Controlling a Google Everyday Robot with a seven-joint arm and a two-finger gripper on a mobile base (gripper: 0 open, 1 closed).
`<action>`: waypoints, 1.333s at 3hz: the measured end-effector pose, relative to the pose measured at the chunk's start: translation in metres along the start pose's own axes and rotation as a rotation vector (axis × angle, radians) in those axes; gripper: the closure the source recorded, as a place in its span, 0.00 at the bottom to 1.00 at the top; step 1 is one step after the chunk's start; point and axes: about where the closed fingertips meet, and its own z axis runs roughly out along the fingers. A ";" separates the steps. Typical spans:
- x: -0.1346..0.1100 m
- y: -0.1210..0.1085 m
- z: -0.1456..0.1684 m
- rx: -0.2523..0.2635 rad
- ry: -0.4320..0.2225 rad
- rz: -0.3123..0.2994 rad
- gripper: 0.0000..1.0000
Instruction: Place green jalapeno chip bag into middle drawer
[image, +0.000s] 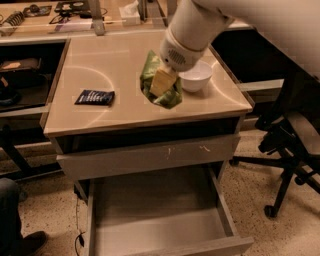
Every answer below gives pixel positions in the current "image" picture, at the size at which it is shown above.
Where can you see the white tissue box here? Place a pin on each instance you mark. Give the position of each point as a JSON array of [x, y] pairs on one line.
[[130, 14]]

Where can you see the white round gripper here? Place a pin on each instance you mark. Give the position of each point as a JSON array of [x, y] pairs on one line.
[[180, 54]]

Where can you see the person's leg in jeans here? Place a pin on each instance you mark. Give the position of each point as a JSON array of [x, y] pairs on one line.
[[10, 224]]

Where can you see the green jalapeno chip bag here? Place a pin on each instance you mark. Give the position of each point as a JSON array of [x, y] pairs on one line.
[[168, 99]]

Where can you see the black office chair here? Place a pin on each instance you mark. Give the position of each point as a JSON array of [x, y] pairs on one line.
[[292, 129]]

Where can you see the closed top drawer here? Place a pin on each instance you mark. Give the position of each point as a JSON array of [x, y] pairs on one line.
[[148, 157]]

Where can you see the dark blue snack packet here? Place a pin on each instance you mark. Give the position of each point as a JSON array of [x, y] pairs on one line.
[[94, 97]]

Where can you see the open middle drawer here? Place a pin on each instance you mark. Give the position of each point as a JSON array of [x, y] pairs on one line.
[[172, 212]]

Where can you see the grey drawer cabinet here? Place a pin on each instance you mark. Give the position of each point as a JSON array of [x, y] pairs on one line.
[[114, 63]]

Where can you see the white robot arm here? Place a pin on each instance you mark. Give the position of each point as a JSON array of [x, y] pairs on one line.
[[293, 26]]

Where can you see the dark brown shoe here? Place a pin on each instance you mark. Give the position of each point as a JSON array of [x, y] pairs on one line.
[[29, 245]]

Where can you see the white ceramic bowl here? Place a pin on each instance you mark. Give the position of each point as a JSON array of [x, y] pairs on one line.
[[197, 77]]

